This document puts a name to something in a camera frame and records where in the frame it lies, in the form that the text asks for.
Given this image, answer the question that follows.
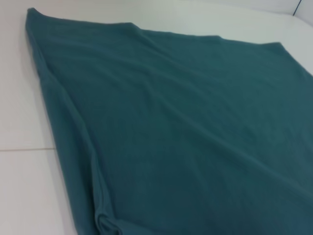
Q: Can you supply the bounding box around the teal t-shirt with FREE print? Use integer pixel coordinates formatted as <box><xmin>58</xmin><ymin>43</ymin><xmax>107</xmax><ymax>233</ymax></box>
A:
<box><xmin>25</xmin><ymin>7</ymin><xmax>313</xmax><ymax>235</ymax></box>

